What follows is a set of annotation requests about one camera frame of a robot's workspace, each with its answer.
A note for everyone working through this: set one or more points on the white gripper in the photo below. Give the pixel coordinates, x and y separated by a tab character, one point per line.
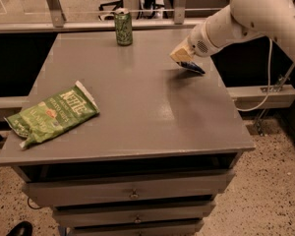
200	43

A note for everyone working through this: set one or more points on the blue rxbar blueberry bar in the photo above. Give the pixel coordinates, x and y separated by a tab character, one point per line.
192	67

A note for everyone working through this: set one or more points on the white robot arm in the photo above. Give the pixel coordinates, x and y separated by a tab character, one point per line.
241	21

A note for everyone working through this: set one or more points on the green soda can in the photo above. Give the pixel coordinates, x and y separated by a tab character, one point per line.
123	27

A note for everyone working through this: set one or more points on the grey drawer cabinet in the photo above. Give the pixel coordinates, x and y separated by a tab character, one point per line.
151	163

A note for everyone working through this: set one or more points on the green Kettle chips bag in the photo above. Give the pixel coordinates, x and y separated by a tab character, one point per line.
53	116

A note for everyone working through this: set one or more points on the black shoe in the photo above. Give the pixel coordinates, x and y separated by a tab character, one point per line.
23	228

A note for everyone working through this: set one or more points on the grey metal railing frame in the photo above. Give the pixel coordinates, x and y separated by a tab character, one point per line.
77	15

